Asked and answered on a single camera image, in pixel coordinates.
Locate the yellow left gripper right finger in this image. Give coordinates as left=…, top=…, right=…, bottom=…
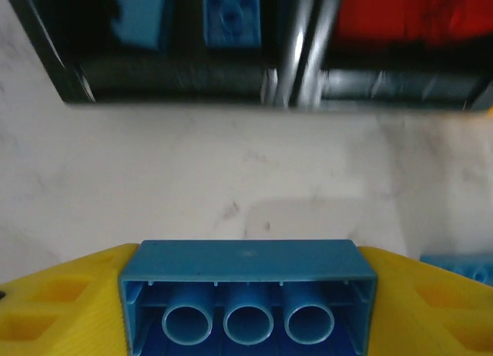
left=356, top=246, right=493, bottom=356

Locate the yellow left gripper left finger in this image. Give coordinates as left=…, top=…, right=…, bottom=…
left=0, top=243, right=139, bottom=356

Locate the blue lego brick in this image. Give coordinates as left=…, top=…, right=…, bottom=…
left=117, top=238, right=378, bottom=356
left=419, top=254, right=493, bottom=287
left=202, top=0, right=263, bottom=49
left=109, top=0, right=170, bottom=51

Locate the red lego brick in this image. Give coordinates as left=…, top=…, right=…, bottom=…
left=423, top=0, right=493, bottom=45
left=331, top=0, right=428, bottom=45

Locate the black storage bin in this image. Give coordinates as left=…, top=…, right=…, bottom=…
left=298, top=0, right=493, bottom=113
left=13, top=0, right=305, bottom=109

